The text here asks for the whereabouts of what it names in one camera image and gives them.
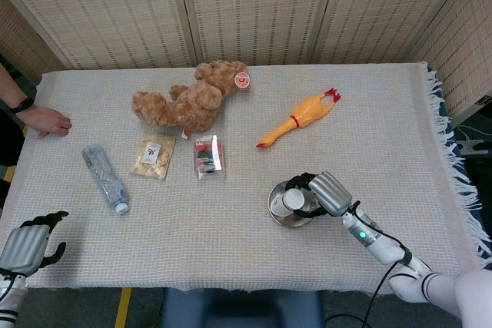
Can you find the blue seat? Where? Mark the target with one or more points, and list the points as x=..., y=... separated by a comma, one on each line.
x=238, y=309

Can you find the white paper cup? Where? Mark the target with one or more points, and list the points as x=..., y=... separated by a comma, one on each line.
x=292, y=200

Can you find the clear snack bag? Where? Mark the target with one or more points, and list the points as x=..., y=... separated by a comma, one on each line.
x=153, y=157

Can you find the bare human hand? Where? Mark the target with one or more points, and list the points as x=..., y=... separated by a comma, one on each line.
x=48, y=120

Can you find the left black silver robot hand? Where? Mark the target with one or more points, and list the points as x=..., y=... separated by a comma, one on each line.
x=23, y=247

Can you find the beige woven table cloth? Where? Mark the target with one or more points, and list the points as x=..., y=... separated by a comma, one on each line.
x=192, y=243

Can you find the bamboo folding screen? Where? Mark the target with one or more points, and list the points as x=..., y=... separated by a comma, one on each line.
x=250, y=9

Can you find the black wristband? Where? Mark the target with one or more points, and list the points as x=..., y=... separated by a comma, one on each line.
x=22, y=106

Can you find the grey metal stand base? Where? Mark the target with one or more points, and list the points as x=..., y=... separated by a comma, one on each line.
x=474, y=147

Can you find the yellow rubber chicken toy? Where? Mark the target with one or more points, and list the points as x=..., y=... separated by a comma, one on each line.
x=303, y=113

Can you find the brown teddy bear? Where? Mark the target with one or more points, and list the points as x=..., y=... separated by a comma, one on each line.
x=192, y=101

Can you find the clear box with toy car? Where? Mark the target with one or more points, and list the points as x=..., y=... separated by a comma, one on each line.
x=208, y=157

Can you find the silver metal plate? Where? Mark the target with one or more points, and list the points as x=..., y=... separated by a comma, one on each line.
x=277, y=191

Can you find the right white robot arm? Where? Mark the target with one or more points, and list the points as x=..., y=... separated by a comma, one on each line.
x=384, y=249

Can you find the clear plastic water bottle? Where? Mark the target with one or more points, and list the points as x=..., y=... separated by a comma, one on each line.
x=103, y=176

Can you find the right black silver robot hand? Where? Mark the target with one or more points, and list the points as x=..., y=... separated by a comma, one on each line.
x=330, y=191

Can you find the bare human forearm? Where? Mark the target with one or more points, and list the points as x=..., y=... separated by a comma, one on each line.
x=9, y=88

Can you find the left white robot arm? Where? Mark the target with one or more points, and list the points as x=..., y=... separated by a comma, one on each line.
x=9, y=301

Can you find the blue under cloth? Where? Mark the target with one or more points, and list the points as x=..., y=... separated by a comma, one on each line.
x=450, y=140

